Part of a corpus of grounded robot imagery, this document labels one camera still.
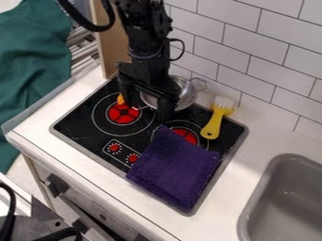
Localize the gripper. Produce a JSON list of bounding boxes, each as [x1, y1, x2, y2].
[[114, 60, 183, 124]]

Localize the silver pot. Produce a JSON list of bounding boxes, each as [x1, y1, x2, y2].
[[139, 74, 209, 113]]

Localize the toy stove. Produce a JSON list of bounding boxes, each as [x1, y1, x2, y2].
[[47, 72, 250, 217]]

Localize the orange toy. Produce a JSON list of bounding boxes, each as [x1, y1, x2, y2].
[[115, 92, 127, 106]]

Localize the wooden board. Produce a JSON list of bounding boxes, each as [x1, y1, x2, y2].
[[89, 0, 133, 80]]

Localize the yellow brush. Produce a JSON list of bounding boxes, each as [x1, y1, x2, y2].
[[199, 96, 237, 141]]

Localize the purple cloth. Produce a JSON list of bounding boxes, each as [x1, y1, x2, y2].
[[124, 125, 223, 212]]

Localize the green cloth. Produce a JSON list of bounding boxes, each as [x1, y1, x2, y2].
[[0, 0, 76, 174]]

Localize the toy sink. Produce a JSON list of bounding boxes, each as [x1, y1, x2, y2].
[[234, 153, 322, 241]]

